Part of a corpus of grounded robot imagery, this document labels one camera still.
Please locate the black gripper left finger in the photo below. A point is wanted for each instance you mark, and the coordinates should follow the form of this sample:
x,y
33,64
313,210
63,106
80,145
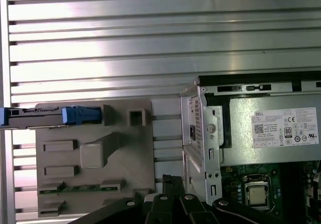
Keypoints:
x,y
160,209

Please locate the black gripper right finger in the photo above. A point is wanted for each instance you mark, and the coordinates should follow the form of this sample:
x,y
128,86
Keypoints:
x,y
193,209

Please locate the hard disk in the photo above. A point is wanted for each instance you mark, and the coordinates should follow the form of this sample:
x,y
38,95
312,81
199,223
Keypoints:
x,y
82,114

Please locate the green motherboard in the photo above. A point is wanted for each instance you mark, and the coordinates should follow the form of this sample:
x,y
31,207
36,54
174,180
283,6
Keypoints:
x,y
230,183

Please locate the metal CPU socket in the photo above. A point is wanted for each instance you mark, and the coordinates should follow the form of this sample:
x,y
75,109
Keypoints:
x,y
244,181

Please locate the grey parts rack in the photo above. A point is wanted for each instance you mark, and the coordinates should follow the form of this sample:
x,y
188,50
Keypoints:
x,y
120,158

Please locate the silver CPU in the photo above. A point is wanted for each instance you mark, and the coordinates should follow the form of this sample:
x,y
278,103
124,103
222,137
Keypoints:
x,y
256,196

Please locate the grey power supply unit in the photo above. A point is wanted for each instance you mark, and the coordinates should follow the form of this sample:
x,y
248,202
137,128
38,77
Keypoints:
x,y
238,153

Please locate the green RAM stick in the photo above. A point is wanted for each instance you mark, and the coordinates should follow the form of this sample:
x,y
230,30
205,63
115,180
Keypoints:
x,y
75,188

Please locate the black open PC case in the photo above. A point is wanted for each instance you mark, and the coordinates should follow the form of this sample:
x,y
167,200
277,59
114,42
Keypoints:
x,y
213,113

